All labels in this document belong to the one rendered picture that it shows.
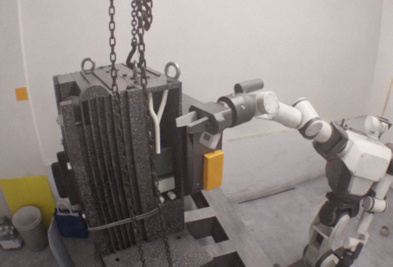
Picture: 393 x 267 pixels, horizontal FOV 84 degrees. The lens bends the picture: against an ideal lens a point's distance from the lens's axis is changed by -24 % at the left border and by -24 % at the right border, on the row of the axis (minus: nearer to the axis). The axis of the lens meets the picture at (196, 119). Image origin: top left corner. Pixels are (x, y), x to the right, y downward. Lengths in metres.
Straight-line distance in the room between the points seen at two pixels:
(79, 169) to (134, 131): 0.24
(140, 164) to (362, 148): 0.93
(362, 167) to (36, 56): 2.17
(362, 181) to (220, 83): 1.48
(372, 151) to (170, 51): 1.57
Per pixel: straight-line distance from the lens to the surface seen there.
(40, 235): 2.56
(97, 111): 0.88
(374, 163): 1.31
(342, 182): 1.31
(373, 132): 1.33
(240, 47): 2.32
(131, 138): 0.97
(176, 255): 1.23
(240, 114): 0.73
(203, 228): 1.82
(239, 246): 1.59
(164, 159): 1.10
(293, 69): 2.67
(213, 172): 1.07
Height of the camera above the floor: 1.87
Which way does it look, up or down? 23 degrees down
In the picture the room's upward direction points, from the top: 1 degrees clockwise
